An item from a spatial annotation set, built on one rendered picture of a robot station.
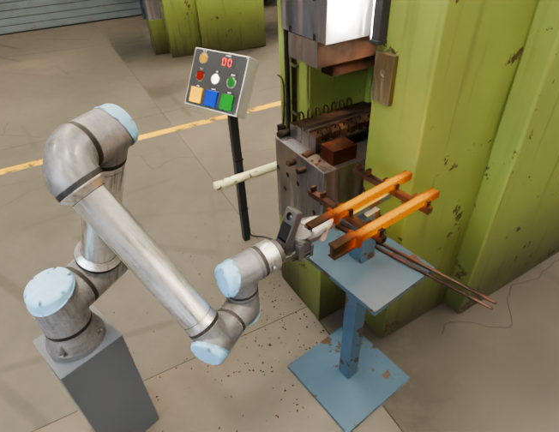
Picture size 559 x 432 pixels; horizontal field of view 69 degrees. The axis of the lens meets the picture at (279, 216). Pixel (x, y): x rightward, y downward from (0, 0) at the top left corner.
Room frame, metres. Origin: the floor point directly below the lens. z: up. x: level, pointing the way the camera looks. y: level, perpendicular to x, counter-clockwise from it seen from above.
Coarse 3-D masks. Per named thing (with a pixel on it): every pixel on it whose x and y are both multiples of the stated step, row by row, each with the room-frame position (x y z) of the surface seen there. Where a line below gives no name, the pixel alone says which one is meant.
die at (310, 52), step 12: (288, 36) 1.68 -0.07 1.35; (300, 36) 1.61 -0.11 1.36; (288, 48) 1.69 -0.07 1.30; (300, 48) 1.61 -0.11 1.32; (312, 48) 1.54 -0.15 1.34; (324, 48) 1.53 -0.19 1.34; (336, 48) 1.56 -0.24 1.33; (348, 48) 1.58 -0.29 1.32; (360, 48) 1.61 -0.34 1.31; (372, 48) 1.64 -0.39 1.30; (300, 60) 1.61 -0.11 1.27; (312, 60) 1.54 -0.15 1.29; (324, 60) 1.53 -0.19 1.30; (336, 60) 1.56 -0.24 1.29; (348, 60) 1.59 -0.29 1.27
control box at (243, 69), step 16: (192, 64) 2.10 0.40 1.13; (208, 64) 2.04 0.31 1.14; (224, 64) 1.99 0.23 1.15; (240, 64) 1.95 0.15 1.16; (256, 64) 1.98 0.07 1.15; (192, 80) 2.06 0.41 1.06; (208, 80) 2.00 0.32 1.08; (224, 80) 1.96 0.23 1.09; (240, 80) 1.91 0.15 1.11; (240, 96) 1.87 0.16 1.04; (224, 112) 1.87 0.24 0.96; (240, 112) 1.86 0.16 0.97
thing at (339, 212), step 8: (400, 176) 1.14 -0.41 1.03; (408, 176) 1.14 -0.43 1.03; (384, 184) 1.09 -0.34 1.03; (392, 184) 1.09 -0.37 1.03; (400, 184) 1.12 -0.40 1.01; (368, 192) 1.05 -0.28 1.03; (376, 192) 1.05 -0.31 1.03; (384, 192) 1.07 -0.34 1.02; (352, 200) 1.02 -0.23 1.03; (360, 200) 1.01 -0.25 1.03; (368, 200) 1.02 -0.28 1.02; (328, 208) 0.97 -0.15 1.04; (336, 208) 0.98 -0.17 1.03; (344, 208) 0.97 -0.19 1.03; (352, 208) 0.98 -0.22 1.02; (320, 216) 0.94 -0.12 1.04; (328, 216) 0.94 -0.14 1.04; (336, 216) 0.94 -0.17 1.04; (344, 216) 0.96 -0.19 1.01; (312, 224) 0.90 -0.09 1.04; (320, 224) 0.91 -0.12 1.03; (336, 224) 0.93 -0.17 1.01
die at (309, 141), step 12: (348, 108) 1.82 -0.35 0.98; (360, 108) 1.79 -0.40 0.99; (300, 120) 1.71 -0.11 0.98; (312, 120) 1.68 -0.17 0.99; (324, 120) 1.66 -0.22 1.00; (348, 120) 1.66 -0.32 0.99; (360, 120) 1.66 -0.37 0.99; (300, 132) 1.61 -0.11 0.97; (312, 132) 1.56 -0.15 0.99; (324, 132) 1.56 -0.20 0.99; (336, 132) 1.57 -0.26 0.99; (312, 144) 1.53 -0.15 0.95
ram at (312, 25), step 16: (288, 0) 1.68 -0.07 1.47; (304, 0) 1.59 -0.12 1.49; (320, 0) 1.50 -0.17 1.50; (336, 0) 1.49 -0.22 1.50; (352, 0) 1.52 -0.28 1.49; (368, 0) 1.56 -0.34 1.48; (288, 16) 1.68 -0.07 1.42; (304, 16) 1.58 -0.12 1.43; (320, 16) 1.50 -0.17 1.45; (336, 16) 1.49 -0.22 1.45; (352, 16) 1.52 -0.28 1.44; (368, 16) 1.56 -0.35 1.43; (304, 32) 1.58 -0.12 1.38; (320, 32) 1.50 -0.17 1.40; (336, 32) 1.49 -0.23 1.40; (352, 32) 1.53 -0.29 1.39; (368, 32) 1.56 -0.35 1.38
